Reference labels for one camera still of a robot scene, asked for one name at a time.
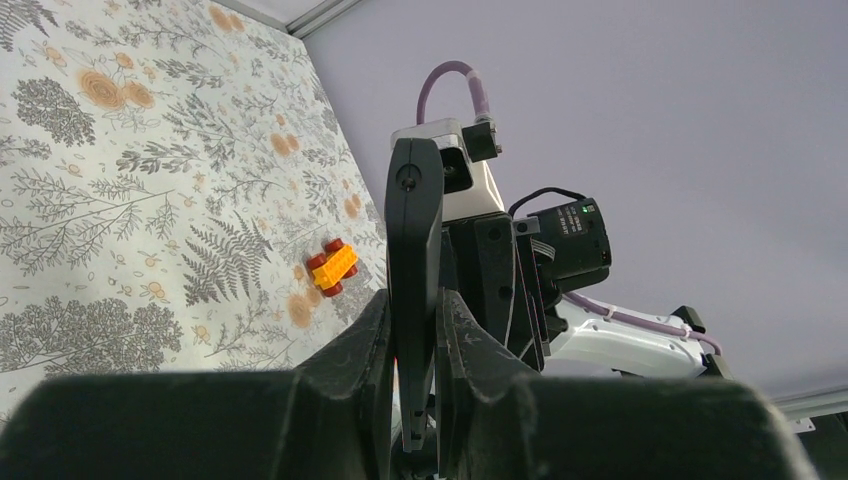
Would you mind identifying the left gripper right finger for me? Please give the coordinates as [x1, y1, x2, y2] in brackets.
[436, 289, 817, 479]

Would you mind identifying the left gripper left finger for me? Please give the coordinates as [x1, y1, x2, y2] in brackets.
[1, 291, 393, 479]

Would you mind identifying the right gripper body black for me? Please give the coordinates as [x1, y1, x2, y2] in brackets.
[443, 213, 551, 371]

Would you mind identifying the yellow toy brick car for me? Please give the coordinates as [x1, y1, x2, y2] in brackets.
[306, 238, 359, 297]

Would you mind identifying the floral patterned table mat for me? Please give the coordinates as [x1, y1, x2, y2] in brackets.
[1, 1, 385, 422]

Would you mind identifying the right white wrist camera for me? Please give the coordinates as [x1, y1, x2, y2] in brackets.
[390, 115, 506, 222]

